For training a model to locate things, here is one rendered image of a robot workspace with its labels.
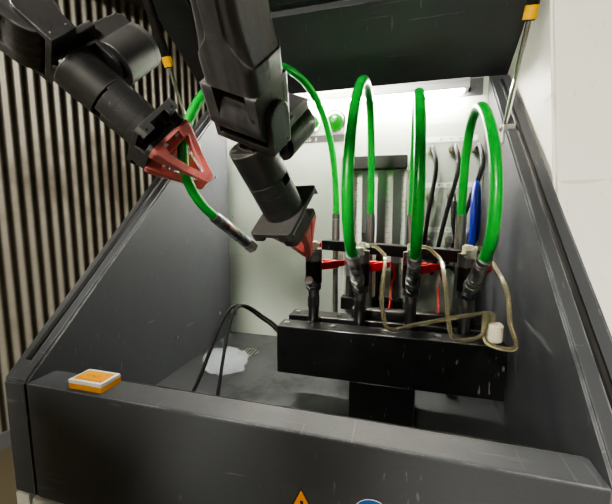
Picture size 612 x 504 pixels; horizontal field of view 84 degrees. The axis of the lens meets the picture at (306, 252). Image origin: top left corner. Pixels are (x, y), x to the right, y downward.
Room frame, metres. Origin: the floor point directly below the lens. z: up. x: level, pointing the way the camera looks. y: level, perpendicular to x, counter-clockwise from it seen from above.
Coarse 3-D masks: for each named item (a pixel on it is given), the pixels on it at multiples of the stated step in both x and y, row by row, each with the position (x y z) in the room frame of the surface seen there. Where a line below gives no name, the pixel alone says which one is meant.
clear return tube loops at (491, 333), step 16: (384, 256) 0.52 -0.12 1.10; (384, 272) 0.48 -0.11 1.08; (496, 272) 0.45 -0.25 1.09; (448, 304) 0.41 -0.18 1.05; (384, 320) 0.43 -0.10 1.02; (432, 320) 0.47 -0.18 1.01; (448, 320) 0.41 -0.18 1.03; (512, 320) 0.39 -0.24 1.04; (480, 336) 0.43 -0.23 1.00; (496, 336) 0.46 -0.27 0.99; (512, 336) 0.39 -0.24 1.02
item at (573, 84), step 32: (544, 0) 0.59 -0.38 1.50; (576, 0) 0.55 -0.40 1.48; (608, 0) 0.54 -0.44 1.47; (544, 32) 0.58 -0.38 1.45; (576, 32) 0.54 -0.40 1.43; (608, 32) 0.53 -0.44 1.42; (512, 64) 0.74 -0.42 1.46; (544, 64) 0.57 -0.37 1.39; (576, 64) 0.53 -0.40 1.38; (608, 64) 0.52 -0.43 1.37; (544, 96) 0.56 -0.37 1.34; (576, 96) 0.52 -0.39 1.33; (608, 96) 0.51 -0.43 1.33; (544, 128) 0.55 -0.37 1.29; (576, 128) 0.51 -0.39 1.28; (608, 128) 0.50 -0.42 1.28; (544, 160) 0.54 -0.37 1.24; (576, 160) 0.50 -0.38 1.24; (608, 160) 0.49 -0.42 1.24; (576, 192) 0.49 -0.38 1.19; (608, 192) 0.48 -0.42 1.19; (576, 224) 0.48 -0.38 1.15; (608, 224) 0.47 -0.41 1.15; (608, 256) 0.46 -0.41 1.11; (608, 288) 0.45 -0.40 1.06; (608, 320) 0.44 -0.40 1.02
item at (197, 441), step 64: (64, 384) 0.41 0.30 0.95; (128, 384) 0.41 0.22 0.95; (64, 448) 0.40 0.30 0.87; (128, 448) 0.37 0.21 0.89; (192, 448) 0.35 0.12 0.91; (256, 448) 0.32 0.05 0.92; (320, 448) 0.31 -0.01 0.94; (384, 448) 0.29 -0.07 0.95; (448, 448) 0.29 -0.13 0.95; (512, 448) 0.29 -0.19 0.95
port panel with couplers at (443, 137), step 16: (432, 128) 0.79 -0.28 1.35; (448, 128) 0.78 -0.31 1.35; (464, 128) 0.77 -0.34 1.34; (480, 128) 0.76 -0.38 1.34; (432, 144) 0.79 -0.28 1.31; (448, 144) 0.78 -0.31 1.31; (432, 160) 0.79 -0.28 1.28; (448, 160) 0.78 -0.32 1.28; (432, 176) 0.79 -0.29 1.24; (448, 176) 0.78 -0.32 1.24; (448, 192) 0.78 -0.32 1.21; (432, 208) 0.79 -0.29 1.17; (432, 224) 0.79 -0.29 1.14; (448, 224) 0.78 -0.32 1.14; (432, 240) 0.79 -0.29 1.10; (448, 240) 0.75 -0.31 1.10
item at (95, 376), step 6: (90, 372) 0.41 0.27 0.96; (96, 372) 0.41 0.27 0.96; (102, 372) 0.41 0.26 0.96; (78, 378) 0.40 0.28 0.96; (84, 378) 0.40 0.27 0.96; (90, 378) 0.40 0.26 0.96; (96, 378) 0.40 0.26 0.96; (102, 378) 0.40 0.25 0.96; (108, 378) 0.40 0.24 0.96; (120, 378) 0.41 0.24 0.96; (72, 384) 0.40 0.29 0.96; (78, 384) 0.39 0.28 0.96; (108, 384) 0.39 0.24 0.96; (114, 384) 0.40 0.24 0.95; (84, 390) 0.39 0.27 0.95; (90, 390) 0.39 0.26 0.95; (96, 390) 0.39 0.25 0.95; (102, 390) 0.39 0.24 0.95
